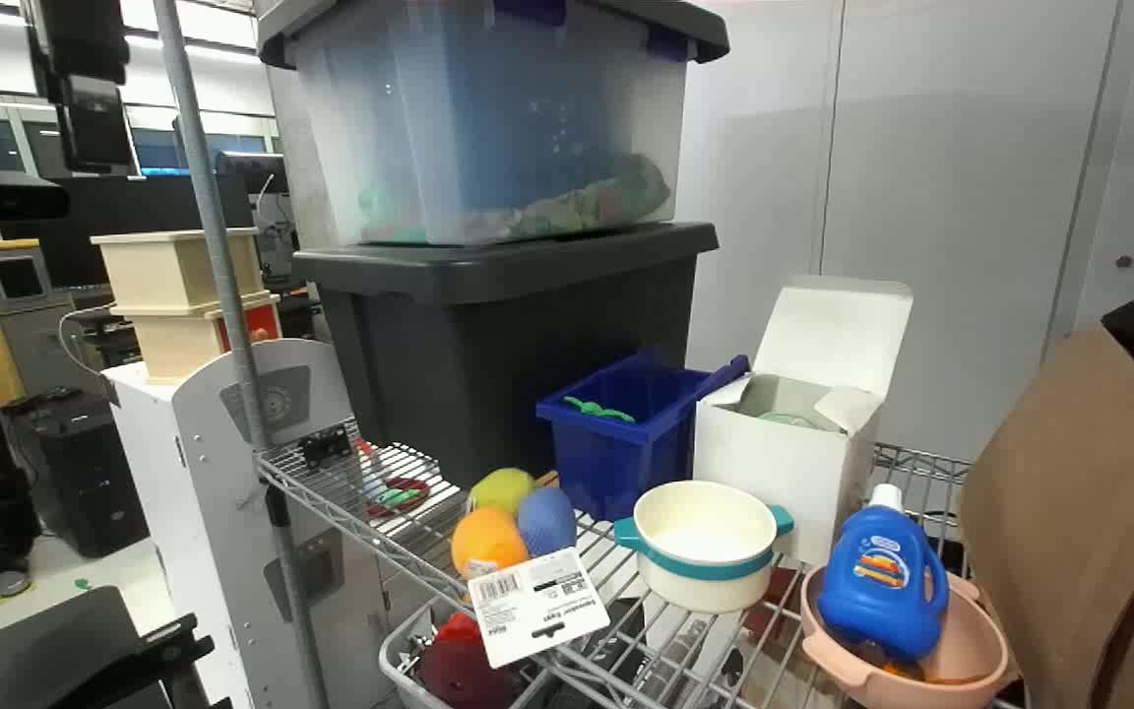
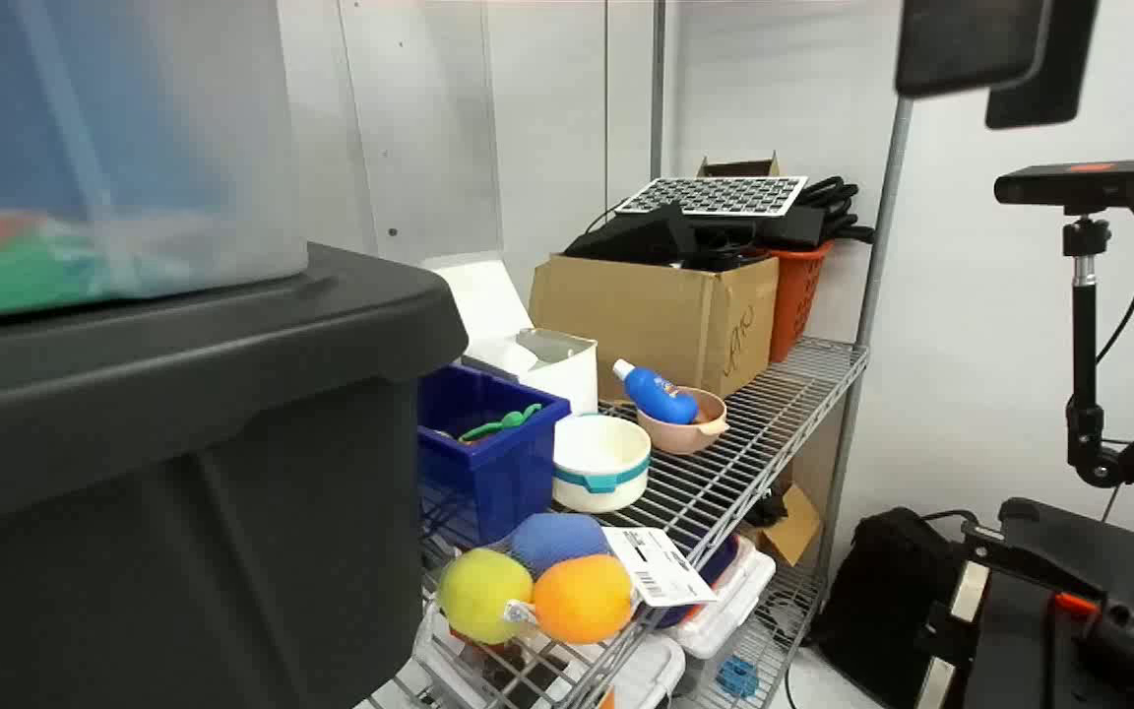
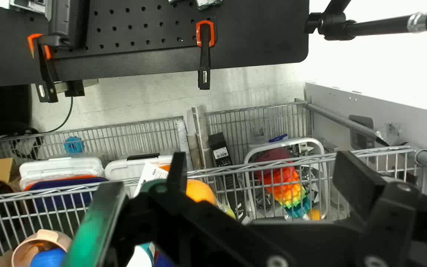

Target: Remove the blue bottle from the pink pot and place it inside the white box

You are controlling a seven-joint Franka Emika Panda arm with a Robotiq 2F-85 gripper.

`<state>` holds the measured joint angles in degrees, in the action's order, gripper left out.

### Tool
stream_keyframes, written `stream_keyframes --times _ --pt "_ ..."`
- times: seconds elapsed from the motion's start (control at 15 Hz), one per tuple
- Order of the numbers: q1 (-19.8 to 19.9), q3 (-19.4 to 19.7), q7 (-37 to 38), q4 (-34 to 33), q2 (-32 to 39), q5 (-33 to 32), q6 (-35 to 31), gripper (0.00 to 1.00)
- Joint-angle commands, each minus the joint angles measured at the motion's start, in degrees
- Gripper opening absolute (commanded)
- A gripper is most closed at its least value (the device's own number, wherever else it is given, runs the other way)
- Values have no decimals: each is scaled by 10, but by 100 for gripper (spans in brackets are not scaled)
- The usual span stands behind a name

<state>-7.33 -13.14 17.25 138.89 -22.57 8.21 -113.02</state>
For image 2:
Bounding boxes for blue toy detergent bottle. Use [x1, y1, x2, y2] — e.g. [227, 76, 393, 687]
[610, 353, 704, 428]

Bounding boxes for brown cardboard box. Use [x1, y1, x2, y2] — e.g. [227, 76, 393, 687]
[527, 252, 783, 401]

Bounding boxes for white cardboard box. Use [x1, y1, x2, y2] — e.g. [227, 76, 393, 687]
[423, 256, 602, 418]

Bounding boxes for cream pot with teal band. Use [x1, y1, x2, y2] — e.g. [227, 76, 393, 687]
[547, 412, 656, 515]

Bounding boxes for black white checkerboard panel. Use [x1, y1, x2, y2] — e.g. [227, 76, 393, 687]
[615, 169, 811, 225]

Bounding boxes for orange plastic bucket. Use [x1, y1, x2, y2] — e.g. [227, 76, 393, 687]
[765, 243, 834, 365]

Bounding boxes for black keyboard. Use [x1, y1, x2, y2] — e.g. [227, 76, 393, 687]
[564, 173, 878, 276]

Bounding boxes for loose cardboard flap piece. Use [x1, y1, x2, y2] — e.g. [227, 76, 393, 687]
[736, 482, 821, 573]

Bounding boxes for black backpack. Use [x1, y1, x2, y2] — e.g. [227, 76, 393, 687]
[811, 506, 966, 709]

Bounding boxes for green toy piece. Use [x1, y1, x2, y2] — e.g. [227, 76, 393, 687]
[456, 401, 547, 445]

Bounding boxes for white barcode label tag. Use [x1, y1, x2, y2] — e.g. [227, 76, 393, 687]
[599, 525, 715, 609]

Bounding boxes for white lidded plastic container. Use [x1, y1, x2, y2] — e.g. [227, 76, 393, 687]
[660, 534, 779, 662]

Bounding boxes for blue plastic bin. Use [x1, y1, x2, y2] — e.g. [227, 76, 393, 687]
[412, 364, 576, 548]

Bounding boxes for blue soft ball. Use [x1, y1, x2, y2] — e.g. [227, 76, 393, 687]
[506, 507, 615, 583]

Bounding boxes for blue round tape roll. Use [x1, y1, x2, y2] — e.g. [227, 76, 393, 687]
[715, 653, 758, 700]

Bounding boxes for orange soft ball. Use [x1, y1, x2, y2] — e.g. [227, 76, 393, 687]
[527, 550, 639, 651]

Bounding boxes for yellow soft ball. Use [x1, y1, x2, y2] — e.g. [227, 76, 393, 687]
[437, 548, 538, 651]

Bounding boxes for clear plastic storage bin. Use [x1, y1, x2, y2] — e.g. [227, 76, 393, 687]
[0, 0, 312, 331]

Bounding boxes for dark gray storage tote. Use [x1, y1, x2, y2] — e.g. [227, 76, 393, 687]
[0, 239, 468, 709]

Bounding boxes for black camera on stand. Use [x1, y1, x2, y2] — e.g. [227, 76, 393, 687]
[992, 155, 1134, 218]

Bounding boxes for black camera stand pole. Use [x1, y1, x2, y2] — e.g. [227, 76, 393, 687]
[1056, 209, 1134, 492]

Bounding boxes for metal wire shelf rack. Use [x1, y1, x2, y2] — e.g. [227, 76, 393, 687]
[355, 0, 917, 709]

